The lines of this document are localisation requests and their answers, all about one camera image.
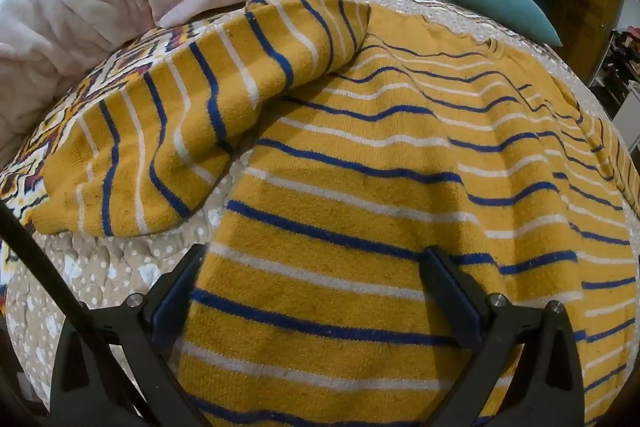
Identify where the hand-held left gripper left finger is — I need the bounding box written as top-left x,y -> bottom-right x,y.
47,243 -> 211,427

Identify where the beige patterned bed quilt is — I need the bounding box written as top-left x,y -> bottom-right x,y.
0,0 -> 640,408

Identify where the cluttered shelf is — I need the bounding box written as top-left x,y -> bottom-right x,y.
592,24 -> 640,112

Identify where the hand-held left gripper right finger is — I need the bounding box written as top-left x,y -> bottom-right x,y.
419,246 -> 587,427

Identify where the teal pillow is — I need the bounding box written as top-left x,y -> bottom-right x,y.
438,0 -> 564,48

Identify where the yellow striped knit sweater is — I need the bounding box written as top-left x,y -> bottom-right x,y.
30,0 -> 632,427

